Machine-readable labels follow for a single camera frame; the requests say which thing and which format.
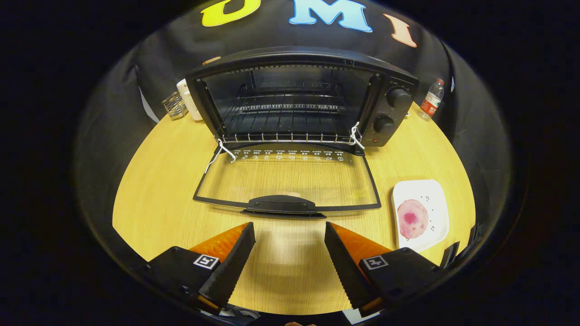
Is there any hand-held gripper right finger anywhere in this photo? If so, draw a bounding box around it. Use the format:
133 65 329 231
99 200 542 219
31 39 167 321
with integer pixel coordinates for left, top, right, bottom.
324 221 447 317

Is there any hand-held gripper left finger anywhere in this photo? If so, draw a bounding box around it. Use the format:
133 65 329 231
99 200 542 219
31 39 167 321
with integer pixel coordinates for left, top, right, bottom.
136 222 256 316

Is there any pink round ham slice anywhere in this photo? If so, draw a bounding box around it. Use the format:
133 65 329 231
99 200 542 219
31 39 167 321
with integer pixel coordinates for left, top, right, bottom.
397 199 429 240

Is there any white square plate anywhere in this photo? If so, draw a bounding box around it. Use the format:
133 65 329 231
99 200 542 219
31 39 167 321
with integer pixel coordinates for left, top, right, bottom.
391 179 450 253

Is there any black toaster oven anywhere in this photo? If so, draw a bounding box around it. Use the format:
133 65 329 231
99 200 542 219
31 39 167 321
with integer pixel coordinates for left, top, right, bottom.
185 45 420 219

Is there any plastic water bottle red label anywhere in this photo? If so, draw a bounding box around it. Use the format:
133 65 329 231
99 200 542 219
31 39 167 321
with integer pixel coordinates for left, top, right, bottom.
418 78 445 121

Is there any white cord tie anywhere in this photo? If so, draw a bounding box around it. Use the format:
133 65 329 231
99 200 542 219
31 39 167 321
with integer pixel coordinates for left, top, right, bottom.
204 138 237 175
349 121 366 151

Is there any small wire basket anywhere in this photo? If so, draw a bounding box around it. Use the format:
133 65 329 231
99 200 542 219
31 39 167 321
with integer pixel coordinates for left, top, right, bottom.
162 91 189 120

